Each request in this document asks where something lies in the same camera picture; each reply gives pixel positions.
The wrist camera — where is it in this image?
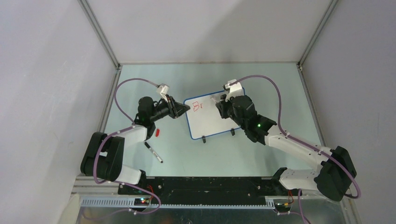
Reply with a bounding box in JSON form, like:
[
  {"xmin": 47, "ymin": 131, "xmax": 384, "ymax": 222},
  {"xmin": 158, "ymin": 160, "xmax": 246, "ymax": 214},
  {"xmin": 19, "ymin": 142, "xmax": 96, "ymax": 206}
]
[
  {"xmin": 223, "ymin": 79, "xmax": 244, "ymax": 102},
  {"xmin": 156, "ymin": 84, "xmax": 170, "ymax": 96}
]

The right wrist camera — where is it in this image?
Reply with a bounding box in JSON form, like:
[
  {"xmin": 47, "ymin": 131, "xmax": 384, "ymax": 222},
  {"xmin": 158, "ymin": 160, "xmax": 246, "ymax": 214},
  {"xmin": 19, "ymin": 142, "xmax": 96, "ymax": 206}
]
[{"xmin": 223, "ymin": 79, "xmax": 244, "ymax": 102}]

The white blue-framed whiteboard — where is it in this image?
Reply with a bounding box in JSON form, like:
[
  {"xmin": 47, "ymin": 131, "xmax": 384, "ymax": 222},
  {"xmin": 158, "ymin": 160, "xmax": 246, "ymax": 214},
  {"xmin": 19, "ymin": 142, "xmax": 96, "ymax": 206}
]
[{"xmin": 184, "ymin": 91, "xmax": 240, "ymax": 140}]

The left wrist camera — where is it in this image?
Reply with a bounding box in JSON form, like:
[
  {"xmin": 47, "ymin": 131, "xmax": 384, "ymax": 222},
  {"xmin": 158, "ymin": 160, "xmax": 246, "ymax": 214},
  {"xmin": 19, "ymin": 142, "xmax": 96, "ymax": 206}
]
[{"xmin": 156, "ymin": 84, "xmax": 170, "ymax": 96}]

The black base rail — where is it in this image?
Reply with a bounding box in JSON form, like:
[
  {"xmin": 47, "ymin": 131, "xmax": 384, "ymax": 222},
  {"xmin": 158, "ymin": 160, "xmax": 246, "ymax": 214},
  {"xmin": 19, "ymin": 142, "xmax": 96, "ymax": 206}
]
[{"xmin": 71, "ymin": 176, "xmax": 354, "ymax": 210}]

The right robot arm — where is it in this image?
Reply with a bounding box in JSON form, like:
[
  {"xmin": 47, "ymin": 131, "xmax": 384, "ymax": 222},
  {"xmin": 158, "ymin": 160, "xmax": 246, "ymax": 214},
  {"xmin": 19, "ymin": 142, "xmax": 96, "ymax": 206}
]
[{"xmin": 216, "ymin": 94, "xmax": 357, "ymax": 202}]

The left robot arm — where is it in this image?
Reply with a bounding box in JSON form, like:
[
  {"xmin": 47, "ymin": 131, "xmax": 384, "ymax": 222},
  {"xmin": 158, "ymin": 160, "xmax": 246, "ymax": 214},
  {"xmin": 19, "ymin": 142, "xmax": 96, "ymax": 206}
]
[{"xmin": 80, "ymin": 95, "xmax": 190, "ymax": 194}]

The black whiteboard marker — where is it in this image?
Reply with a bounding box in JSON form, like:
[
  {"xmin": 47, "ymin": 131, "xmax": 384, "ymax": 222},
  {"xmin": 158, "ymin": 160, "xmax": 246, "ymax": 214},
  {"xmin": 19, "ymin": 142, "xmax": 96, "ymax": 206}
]
[{"xmin": 144, "ymin": 141, "xmax": 163, "ymax": 163}]

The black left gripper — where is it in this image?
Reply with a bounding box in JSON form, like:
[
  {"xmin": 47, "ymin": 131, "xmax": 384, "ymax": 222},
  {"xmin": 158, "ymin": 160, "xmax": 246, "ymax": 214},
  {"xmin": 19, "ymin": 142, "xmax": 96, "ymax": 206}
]
[{"xmin": 149, "ymin": 94, "xmax": 190, "ymax": 122}]

